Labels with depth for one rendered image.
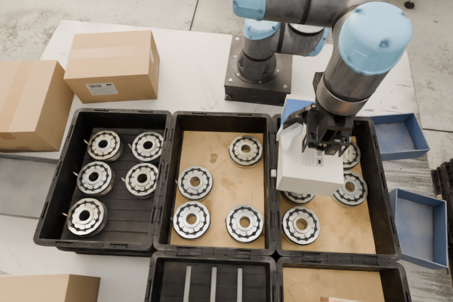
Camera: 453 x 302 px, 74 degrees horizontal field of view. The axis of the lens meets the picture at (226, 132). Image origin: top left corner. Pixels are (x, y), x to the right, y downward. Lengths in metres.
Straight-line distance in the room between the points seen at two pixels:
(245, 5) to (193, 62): 0.90
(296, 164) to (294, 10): 0.31
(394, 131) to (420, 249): 0.41
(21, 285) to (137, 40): 0.85
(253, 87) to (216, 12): 1.58
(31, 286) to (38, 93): 0.62
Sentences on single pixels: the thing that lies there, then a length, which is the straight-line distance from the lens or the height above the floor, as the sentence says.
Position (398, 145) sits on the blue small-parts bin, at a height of 0.70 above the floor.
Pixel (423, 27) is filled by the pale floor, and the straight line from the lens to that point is 2.92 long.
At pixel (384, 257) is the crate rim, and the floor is 0.93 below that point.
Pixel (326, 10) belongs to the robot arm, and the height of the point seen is 1.42.
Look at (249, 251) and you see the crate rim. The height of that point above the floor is 0.92.
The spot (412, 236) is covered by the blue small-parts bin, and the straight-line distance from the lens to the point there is 1.16.
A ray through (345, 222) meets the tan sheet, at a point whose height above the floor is 0.83.
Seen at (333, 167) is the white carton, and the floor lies 1.13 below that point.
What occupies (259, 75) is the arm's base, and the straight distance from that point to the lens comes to 1.13.
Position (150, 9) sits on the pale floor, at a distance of 2.74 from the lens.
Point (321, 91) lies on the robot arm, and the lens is 0.47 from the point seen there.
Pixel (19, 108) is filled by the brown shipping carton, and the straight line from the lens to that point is 1.23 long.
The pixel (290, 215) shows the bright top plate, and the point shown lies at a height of 0.86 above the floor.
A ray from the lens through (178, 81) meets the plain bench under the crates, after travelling 1.28.
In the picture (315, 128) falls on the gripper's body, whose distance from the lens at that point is 0.54.
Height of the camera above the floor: 1.70
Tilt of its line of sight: 62 degrees down
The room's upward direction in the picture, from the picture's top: 2 degrees counter-clockwise
